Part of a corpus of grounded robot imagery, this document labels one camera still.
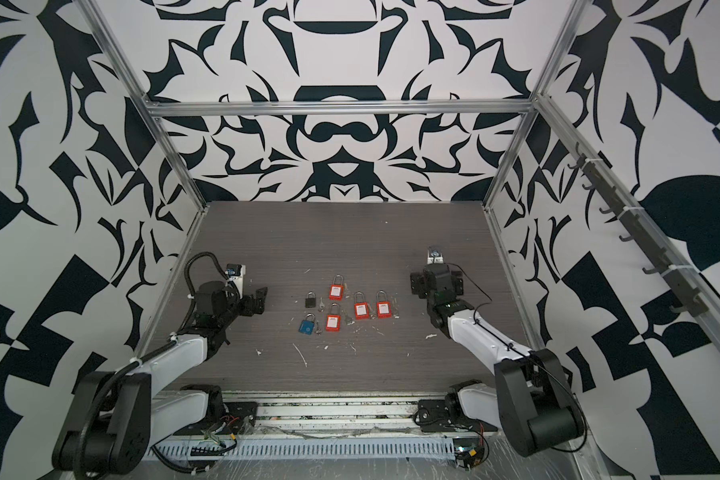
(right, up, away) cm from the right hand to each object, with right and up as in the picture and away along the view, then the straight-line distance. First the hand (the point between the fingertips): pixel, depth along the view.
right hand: (436, 269), depth 89 cm
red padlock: (-30, -7, +6) cm, 31 cm away
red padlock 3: (-22, -12, +3) cm, 25 cm away
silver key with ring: (-34, -12, +5) cm, 37 cm away
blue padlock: (-38, -17, 0) cm, 41 cm away
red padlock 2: (-30, -15, +1) cm, 34 cm away
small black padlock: (-38, -10, +6) cm, 40 cm away
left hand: (-55, -4, 0) cm, 55 cm away
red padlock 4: (-15, -12, +3) cm, 20 cm away
